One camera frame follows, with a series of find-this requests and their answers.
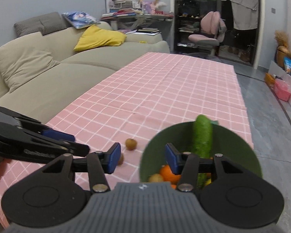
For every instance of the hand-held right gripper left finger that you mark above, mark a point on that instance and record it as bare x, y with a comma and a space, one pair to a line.
114, 158

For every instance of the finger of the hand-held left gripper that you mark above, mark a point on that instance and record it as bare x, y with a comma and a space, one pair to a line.
59, 136
51, 150

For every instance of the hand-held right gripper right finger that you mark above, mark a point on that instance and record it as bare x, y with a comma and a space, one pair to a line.
172, 159

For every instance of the small brown longan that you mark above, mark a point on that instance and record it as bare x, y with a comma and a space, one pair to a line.
121, 160
156, 178
131, 144

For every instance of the orange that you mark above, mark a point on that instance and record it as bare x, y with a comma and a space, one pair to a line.
166, 173

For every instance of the green cucumber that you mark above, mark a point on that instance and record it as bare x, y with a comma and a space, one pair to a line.
202, 136

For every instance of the green colander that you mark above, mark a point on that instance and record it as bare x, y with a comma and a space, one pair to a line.
232, 145

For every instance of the beige sofa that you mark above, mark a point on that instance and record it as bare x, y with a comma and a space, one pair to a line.
75, 77

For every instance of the pink checked tablecloth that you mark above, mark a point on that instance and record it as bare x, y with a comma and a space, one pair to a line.
160, 89

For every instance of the beige cushion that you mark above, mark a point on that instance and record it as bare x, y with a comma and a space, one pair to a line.
24, 63

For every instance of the yellow pillow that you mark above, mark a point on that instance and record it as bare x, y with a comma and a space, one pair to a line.
99, 38

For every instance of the grey checked cushion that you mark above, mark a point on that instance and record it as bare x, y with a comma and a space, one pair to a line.
38, 24

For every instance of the blue printed pillow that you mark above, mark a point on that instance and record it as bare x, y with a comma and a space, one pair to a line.
80, 18

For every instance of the orange box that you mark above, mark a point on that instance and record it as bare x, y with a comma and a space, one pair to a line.
269, 79

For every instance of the pink box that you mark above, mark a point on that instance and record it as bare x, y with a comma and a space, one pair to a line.
283, 91

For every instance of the black shelf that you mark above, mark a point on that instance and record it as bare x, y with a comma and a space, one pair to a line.
188, 24

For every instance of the stack of books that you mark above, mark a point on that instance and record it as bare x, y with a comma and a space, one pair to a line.
121, 13

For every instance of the cluttered white desk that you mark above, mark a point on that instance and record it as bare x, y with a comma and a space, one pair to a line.
145, 20

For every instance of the pink office chair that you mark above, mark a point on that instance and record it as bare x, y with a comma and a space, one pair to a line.
209, 21

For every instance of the white desk organiser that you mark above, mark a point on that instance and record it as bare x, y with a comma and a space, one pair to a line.
120, 2

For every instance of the blue snack bag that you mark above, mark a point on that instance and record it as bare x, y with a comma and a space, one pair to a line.
288, 64

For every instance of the pink plush toys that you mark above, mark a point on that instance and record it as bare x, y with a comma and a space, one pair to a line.
152, 6

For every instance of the brown vase with dried flowers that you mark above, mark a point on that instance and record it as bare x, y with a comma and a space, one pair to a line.
282, 51

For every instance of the hanging grey towel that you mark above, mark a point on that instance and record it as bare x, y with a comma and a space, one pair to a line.
243, 7

